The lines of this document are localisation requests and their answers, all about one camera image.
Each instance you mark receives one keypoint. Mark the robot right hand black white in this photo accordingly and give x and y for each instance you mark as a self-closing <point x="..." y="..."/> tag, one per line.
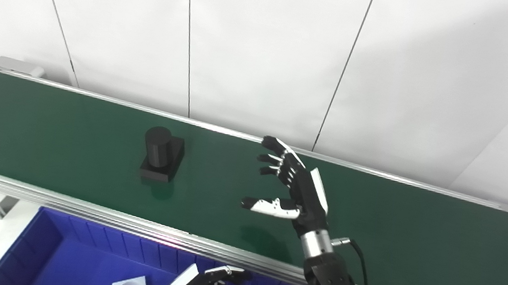
<point x="305" y="196"/>

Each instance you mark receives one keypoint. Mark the black cylinder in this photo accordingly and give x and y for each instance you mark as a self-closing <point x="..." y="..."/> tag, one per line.
<point x="159" y="151"/>

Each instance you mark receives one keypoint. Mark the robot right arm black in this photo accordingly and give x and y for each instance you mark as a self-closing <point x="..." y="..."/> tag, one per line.
<point x="329" y="280"/>

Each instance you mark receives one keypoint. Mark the green conveyor belt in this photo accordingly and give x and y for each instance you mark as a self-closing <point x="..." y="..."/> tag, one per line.
<point x="84" y="207"/>
<point x="91" y="143"/>

